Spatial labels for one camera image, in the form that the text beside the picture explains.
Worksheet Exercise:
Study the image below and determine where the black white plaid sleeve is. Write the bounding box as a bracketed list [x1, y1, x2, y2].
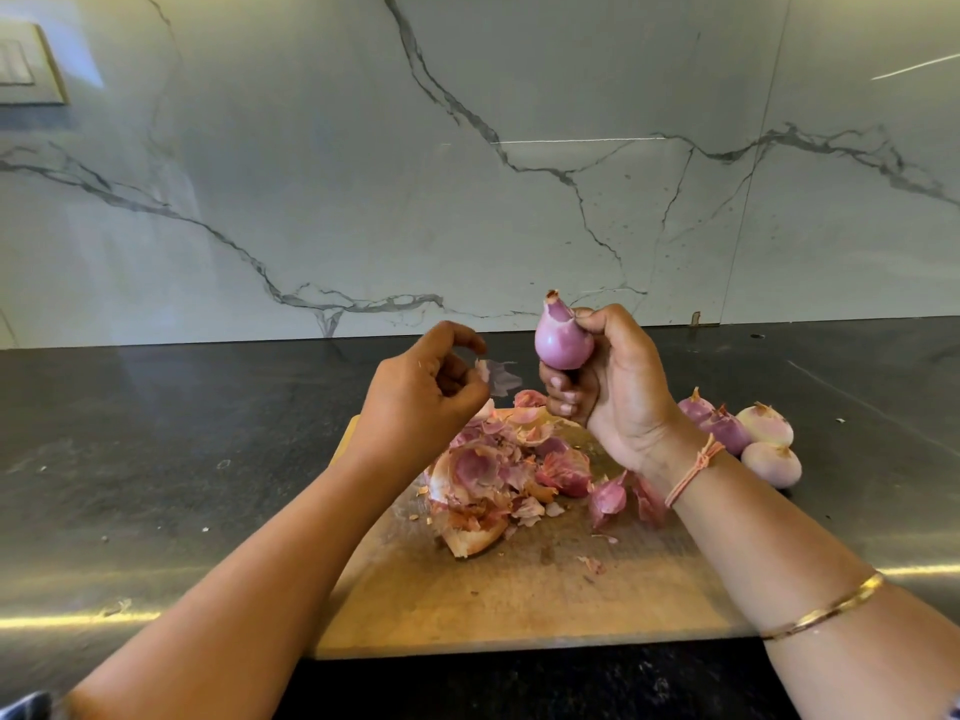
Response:
[0, 691, 54, 720]

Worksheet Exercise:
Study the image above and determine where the brownish red onion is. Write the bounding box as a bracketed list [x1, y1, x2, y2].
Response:
[736, 401, 795, 448]

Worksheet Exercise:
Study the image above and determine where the small red onion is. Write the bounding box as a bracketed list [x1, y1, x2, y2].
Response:
[678, 388, 717, 429]

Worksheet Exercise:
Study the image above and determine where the person's left forearm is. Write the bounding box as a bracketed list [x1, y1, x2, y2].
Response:
[63, 460, 404, 720]

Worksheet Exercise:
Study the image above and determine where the gold bangle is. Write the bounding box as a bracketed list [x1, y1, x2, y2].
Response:
[760, 571, 887, 643]

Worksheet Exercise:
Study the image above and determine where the person's right forearm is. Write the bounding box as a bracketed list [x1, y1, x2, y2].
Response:
[667, 445, 960, 720]

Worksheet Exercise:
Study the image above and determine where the pile of onion peels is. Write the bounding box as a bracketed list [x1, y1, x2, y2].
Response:
[417, 358, 671, 561]

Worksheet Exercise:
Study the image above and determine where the person's left hand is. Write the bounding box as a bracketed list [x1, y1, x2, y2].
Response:
[348, 320, 492, 489]

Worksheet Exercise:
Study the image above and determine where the orange thread bracelet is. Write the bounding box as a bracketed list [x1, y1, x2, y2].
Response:
[664, 434, 728, 513]

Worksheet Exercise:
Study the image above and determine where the wooden cutting board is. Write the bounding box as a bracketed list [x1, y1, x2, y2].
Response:
[312, 400, 759, 660]

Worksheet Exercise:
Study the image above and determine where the red onion with pale patch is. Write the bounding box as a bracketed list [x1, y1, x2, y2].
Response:
[534, 289, 597, 373]

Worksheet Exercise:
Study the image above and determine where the white wall switch plate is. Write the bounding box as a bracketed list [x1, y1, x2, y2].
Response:
[0, 22, 68, 106]

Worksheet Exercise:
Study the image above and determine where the person's right hand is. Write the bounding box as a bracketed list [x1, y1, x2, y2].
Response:
[540, 302, 707, 477]

